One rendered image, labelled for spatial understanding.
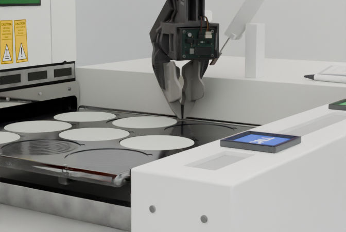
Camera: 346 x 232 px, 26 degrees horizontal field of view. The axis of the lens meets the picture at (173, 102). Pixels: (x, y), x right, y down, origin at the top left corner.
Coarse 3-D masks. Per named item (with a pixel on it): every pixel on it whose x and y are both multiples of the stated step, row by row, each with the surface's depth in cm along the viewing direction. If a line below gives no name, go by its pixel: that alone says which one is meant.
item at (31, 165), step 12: (0, 156) 91; (12, 168) 90; (24, 168) 88; (36, 168) 87; (48, 168) 86; (60, 168) 85; (72, 168) 84; (84, 180) 83; (96, 180) 82; (108, 180) 81
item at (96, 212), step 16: (0, 192) 99; (16, 192) 98; (32, 192) 96; (48, 192) 94; (64, 192) 94; (80, 192) 94; (32, 208) 96; (48, 208) 95; (64, 208) 93; (80, 208) 92; (96, 208) 90; (112, 208) 89; (128, 208) 88; (112, 224) 89; (128, 224) 88
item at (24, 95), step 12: (48, 84) 128; (60, 84) 130; (72, 84) 132; (0, 96) 118; (12, 96) 120; (24, 96) 122; (36, 96) 125; (48, 96) 127; (60, 96) 130; (72, 96) 134; (72, 108) 134
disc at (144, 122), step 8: (120, 120) 117; (128, 120) 117; (136, 120) 117; (144, 120) 116; (152, 120) 116; (160, 120) 116; (168, 120) 116; (176, 120) 116; (136, 128) 111; (144, 128) 110
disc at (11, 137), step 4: (0, 132) 107; (4, 132) 107; (8, 132) 107; (0, 136) 104; (4, 136) 104; (8, 136) 104; (12, 136) 104; (16, 136) 104; (0, 140) 101; (4, 140) 101; (8, 140) 101; (12, 140) 101
